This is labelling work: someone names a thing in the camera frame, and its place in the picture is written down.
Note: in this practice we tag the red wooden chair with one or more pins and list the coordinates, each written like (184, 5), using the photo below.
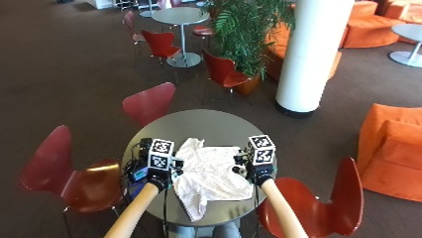
(315, 208)
(202, 31)
(74, 178)
(130, 24)
(158, 43)
(149, 103)
(221, 71)

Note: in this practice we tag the grey round pedestal table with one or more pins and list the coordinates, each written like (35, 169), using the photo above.
(410, 33)
(181, 16)

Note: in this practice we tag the white round pillar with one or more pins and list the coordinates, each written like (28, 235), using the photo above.
(314, 56)

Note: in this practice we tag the white crumpled cloth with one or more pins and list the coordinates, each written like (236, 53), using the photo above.
(210, 175)

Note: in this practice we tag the person's left hand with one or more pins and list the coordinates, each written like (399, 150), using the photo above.
(158, 177)

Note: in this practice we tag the orange upholstered armchair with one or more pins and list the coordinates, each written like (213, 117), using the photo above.
(393, 152)

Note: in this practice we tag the person's legs in jeans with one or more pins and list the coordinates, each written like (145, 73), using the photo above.
(228, 230)

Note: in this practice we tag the brown plant pot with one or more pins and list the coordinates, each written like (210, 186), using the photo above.
(248, 85)

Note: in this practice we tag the white marker cube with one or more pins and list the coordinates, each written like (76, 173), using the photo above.
(261, 150)
(161, 154)

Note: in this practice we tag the orange upholstered bench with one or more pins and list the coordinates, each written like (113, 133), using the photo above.
(277, 53)

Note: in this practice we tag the green potted palm plant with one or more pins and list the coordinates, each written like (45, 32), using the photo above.
(246, 31)

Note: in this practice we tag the person's right hand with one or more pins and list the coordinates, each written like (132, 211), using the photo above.
(260, 173)

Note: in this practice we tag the orange upholstered sofa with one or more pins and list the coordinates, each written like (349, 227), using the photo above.
(369, 31)

